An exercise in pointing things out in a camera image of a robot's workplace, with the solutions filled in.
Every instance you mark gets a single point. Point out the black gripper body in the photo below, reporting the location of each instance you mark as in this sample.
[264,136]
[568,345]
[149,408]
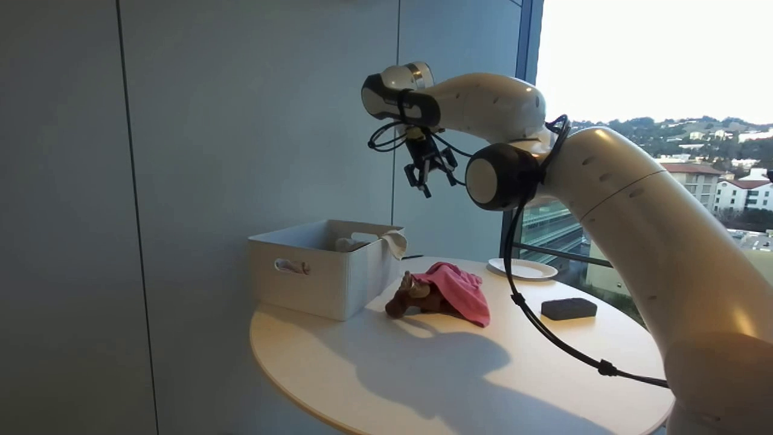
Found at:
[418,152]

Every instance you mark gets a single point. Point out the pink cloth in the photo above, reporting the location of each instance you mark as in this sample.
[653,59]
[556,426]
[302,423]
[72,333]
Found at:
[463,291]

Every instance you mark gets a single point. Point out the brown plush toy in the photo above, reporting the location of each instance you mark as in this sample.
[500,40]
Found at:
[411,297]

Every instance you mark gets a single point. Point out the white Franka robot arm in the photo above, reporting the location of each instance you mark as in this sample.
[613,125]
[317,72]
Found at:
[644,226]

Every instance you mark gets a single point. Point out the beige cloth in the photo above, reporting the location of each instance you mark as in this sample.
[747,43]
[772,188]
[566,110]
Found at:
[377,240]

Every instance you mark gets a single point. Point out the white paper plate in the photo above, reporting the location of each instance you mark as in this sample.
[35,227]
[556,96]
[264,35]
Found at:
[528,269]

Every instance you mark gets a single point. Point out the white plastic storage bin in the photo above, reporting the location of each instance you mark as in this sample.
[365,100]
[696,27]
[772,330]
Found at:
[314,279]

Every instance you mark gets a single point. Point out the dark window railing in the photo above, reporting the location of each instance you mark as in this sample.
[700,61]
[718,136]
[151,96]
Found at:
[556,253]

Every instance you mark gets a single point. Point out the black rectangular block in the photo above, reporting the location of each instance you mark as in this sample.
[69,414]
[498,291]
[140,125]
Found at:
[568,307]

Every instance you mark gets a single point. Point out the beige building red roof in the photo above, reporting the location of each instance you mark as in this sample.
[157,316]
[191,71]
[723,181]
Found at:
[696,181]

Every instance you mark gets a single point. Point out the dark window frame post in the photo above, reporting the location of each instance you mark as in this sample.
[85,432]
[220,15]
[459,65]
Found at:
[529,37]

